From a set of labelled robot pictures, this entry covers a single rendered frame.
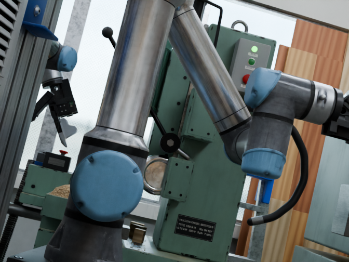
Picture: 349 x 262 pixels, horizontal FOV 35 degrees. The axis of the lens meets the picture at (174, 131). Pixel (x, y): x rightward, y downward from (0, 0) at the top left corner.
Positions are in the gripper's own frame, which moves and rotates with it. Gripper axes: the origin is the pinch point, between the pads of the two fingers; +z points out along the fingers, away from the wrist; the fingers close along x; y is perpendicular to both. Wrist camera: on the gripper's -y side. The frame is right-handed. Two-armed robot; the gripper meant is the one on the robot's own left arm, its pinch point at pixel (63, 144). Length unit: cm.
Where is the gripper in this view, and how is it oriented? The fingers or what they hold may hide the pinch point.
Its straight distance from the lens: 182.1
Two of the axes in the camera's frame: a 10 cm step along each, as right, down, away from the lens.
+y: 9.5, -2.7, 1.2
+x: -1.1, 0.6, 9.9
